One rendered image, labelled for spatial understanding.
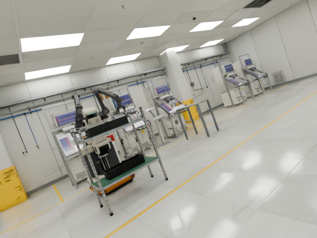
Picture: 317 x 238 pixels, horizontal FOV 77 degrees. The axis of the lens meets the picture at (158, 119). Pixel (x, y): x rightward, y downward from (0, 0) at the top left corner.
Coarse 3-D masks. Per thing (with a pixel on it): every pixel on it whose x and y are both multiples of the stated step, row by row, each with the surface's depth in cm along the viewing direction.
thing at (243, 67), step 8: (240, 56) 877; (248, 56) 915; (240, 64) 891; (248, 64) 891; (240, 72) 896; (248, 72) 867; (256, 80) 888; (248, 88) 891; (256, 88) 858; (248, 96) 903
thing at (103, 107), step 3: (99, 87) 306; (93, 90) 305; (96, 93) 308; (96, 96) 311; (99, 96) 312; (99, 99) 312; (99, 102) 315; (102, 102) 316; (102, 105) 316; (102, 108) 317; (105, 108) 319; (102, 111) 318; (105, 111) 318; (105, 114) 319
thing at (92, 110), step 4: (88, 108) 316; (92, 108) 318; (84, 112) 307; (88, 112) 308; (92, 112) 312; (96, 112) 317; (84, 116) 309; (88, 116) 310; (92, 116) 316; (96, 116) 321
